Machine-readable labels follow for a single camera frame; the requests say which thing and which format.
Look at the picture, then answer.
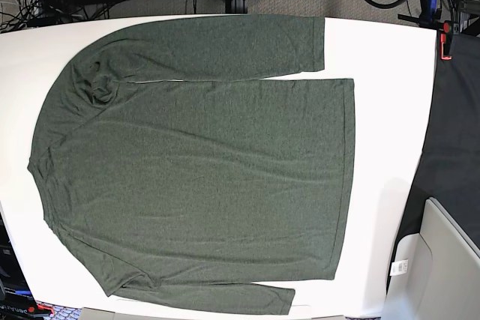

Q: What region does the dark green long-sleeve shirt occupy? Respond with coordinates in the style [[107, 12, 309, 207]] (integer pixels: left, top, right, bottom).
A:
[[28, 15, 356, 316]]

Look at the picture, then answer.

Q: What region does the red clamp on table edge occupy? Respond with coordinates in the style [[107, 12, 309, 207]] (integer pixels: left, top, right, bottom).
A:
[[439, 21, 454, 61]]

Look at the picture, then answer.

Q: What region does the dark grey cloth sheet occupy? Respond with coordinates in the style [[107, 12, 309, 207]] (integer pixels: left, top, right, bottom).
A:
[[385, 29, 480, 291]]

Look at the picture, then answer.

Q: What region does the white barcode label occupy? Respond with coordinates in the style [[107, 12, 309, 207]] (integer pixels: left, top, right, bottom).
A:
[[389, 259, 409, 277]]

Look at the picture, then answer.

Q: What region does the grey plastic bin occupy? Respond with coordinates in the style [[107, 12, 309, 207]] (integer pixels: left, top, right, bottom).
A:
[[381, 198, 479, 320]]

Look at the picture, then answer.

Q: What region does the black box with orange print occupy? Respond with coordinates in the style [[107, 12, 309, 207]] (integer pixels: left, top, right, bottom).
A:
[[1, 220, 55, 319]]

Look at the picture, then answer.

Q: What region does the blue handled tool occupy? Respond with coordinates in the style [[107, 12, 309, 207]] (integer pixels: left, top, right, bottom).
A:
[[427, 0, 437, 22]]

